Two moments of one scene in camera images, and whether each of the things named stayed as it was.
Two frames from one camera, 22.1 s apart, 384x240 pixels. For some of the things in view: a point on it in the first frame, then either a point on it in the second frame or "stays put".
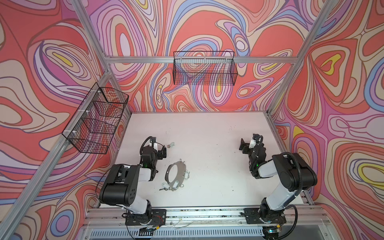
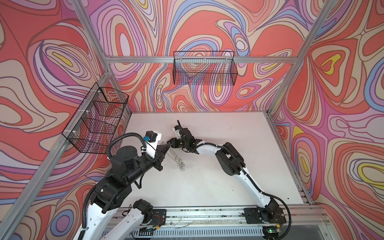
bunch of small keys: [166, 187] → [180, 164]
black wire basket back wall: [204, 68] stays put
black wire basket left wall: [91, 128] stays put
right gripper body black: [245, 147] → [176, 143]
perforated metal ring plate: [181, 168] → [179, 162]
